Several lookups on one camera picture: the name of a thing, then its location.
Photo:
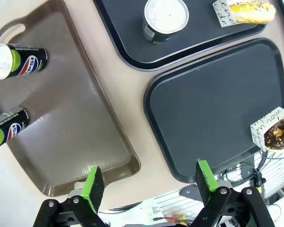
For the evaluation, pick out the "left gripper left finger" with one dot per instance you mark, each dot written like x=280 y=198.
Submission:
x=92 y=189

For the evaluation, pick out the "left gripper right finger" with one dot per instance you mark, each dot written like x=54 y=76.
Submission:
x=207 y=184

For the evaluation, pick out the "chocolate donut with nut crumbs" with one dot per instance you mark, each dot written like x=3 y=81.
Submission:
x=269 y=142

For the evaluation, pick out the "black Pepsi can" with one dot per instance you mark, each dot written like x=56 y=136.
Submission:
x=165 y=14
x=26 y=62
x=11 y=125

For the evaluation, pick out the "yellow frosted sprinkled donut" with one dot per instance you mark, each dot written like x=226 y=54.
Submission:
x=253 y=13

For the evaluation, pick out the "white ribbed panel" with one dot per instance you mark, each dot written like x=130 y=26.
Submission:
x=161 y=205

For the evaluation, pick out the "black square serving tray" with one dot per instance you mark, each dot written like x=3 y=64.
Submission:
x=203 y=35
x=215 y=99

